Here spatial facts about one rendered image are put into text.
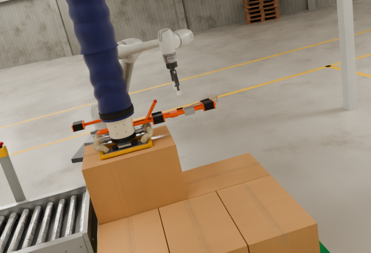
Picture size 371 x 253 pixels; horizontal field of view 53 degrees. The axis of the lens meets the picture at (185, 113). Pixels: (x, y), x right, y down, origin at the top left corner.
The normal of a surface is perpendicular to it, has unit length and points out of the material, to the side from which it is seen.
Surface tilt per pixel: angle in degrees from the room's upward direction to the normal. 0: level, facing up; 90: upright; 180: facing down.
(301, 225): 0
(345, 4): 90
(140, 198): 90
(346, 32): 90
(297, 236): 90
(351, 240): 0
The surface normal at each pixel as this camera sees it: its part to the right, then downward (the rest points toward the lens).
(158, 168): 0.20, 0.29
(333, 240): -0.20, -0.92
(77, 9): -0.25, 0.11
